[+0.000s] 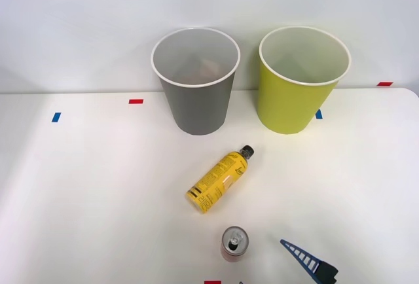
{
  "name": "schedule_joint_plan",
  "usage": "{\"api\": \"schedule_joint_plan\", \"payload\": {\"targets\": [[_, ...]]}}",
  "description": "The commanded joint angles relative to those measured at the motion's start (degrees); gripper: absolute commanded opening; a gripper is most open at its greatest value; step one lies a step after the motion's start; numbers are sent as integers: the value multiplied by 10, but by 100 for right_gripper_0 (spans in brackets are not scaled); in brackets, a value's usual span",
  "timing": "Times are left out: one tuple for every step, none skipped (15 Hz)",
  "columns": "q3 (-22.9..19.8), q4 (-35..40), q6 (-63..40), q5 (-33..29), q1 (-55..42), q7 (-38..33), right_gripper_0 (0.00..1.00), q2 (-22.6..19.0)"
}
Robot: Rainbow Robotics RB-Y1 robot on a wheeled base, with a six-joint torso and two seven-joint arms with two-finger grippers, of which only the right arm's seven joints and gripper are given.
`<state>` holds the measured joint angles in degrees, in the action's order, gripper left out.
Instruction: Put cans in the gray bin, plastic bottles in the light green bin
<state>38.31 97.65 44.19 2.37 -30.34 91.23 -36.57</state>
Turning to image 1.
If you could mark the red drink can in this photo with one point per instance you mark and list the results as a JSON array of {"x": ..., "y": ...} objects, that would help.
[{"x": 234, "y": 242}]

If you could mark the yellow bottle with black cap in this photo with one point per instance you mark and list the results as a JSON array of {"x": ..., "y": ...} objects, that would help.
[{"x": 214, "y": 181}]

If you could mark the yellow-green plastic waste bin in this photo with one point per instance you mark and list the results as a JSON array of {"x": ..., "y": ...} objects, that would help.
[{"x": 288, "y": 104}]

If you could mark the grey plastic waste bin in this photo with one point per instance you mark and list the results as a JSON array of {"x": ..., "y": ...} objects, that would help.
[{"x": 196, "y": 107}]

